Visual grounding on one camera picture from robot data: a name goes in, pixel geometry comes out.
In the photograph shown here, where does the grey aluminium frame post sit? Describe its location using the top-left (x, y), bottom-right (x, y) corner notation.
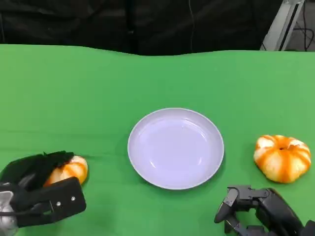
top-left (259, 0), bottom-right (306, 51)

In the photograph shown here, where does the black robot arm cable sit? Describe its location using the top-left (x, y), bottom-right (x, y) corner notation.
top-left (0, 205), bottom-right (54, 218)

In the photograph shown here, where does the black backdrop curtain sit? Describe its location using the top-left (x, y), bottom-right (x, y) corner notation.
top-left (0, 0), bottom-right (283, 56)

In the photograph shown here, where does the green table cloth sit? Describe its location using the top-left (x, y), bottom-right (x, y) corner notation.
top-left (0, 43), bottom-right (315, 236)

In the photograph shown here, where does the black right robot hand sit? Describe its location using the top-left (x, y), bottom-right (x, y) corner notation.
top-left (214, 184), bottom-right (306, 236)

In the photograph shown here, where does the orange white toy bread roll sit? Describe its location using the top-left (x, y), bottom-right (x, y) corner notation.
top-left (43, 155), bottom-right (89, 187)
top-left (253, 134), bottom-right (312, 184)

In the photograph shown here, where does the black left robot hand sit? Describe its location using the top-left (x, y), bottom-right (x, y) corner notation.
top-left (0, 150), bottom-right (87, 228)

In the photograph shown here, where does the black floor cable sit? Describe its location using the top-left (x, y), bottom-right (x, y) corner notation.
top-left (292, 0), bottom-right (315, 51)

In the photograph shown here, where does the lilac plate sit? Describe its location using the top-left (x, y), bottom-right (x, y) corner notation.
top-left (127, 107), bottom-right (225, 191)

